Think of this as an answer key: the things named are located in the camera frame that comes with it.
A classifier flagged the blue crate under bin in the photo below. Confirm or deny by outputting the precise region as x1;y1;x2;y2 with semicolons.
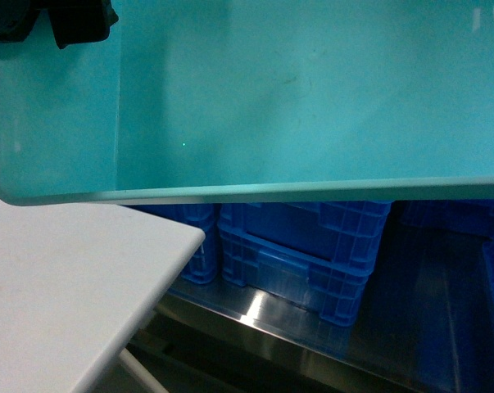
218;201;392;327

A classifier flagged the blue crate at left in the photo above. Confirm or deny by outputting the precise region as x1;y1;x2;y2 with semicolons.
131;204;220;284

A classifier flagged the steel shelf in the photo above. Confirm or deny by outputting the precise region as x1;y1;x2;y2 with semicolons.
131;228;494;392

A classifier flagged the teal plastic bin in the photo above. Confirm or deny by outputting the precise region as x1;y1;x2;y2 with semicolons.
0;1;494;206

